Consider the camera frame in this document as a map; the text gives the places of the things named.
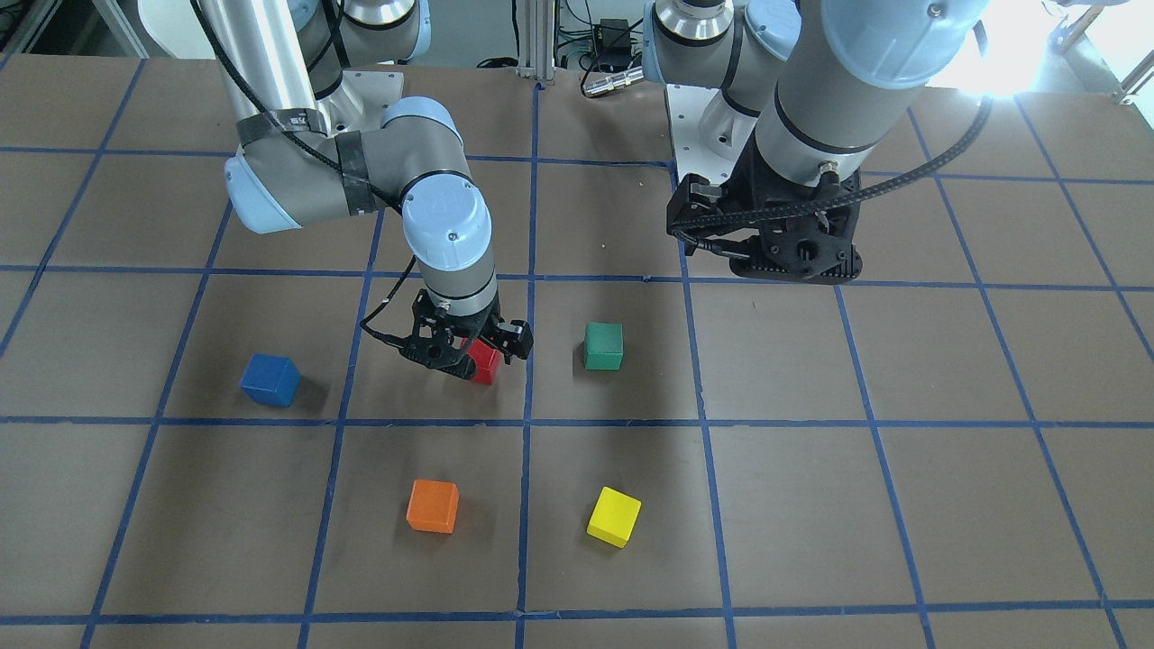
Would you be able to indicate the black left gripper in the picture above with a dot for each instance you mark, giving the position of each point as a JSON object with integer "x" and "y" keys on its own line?
{"x": 750, "y": 187}

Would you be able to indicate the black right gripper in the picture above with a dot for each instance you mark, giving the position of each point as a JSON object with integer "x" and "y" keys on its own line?
{"x": 515, "y": 336}

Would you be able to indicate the red wooden cube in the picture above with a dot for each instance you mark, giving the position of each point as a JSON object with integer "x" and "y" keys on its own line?
{"x": 487, "y": 361}

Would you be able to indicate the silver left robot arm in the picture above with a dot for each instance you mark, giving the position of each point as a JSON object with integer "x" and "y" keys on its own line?
{"x": 813, "y": 86}

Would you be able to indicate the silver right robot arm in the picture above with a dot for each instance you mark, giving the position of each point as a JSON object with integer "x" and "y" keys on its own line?
{"x": 294, "y": 168}

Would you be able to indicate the green wooden cube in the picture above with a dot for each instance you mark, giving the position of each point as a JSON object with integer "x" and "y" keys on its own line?
{"x": 603, "y": 346}

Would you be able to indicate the orange wooden cube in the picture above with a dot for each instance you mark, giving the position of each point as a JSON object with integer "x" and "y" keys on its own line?
{"x": 433, "y": 506}

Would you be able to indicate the blue wooden cube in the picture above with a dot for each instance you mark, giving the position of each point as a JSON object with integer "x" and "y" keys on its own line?
{"x": 270, "y": 380}

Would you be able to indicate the yellow wooden cube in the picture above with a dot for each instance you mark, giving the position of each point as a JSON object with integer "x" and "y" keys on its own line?
{"x": 614, "y": 517}

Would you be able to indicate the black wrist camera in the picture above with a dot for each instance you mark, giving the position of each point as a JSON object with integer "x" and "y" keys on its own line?
{"x": 513, "y": 339}

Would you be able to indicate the aluminium frame post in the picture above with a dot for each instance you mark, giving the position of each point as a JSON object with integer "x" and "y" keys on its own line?
{"x": 536, "y": 40}

